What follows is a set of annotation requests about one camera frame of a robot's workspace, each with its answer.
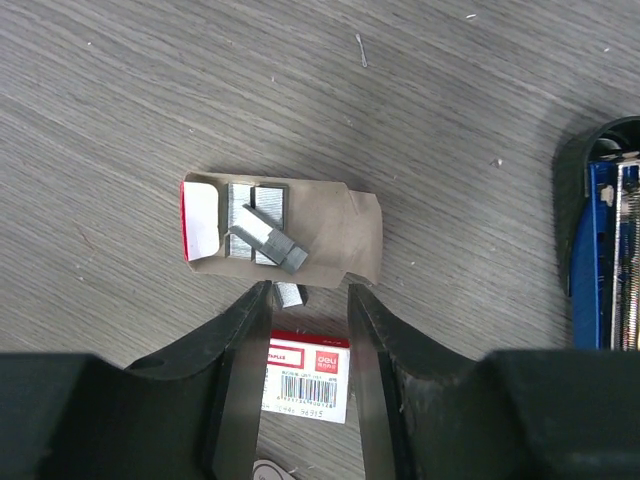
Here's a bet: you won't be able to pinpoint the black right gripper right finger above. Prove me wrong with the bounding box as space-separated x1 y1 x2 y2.
348 284 639 479

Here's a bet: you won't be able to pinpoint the silver staple strip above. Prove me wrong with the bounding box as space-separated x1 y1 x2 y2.
254 186 286 230
226 183 257 261

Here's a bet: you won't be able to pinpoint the small loose staple piece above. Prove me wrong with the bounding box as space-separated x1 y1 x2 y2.
273 282 308 309

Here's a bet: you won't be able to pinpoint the red staple box sleeve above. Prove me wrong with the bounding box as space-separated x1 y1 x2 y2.
262 330 350 424

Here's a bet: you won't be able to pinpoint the loose angled staple strips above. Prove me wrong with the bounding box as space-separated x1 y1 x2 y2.
246 206 308 275

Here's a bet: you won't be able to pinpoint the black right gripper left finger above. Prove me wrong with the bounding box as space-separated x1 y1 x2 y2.
1 282 272 479

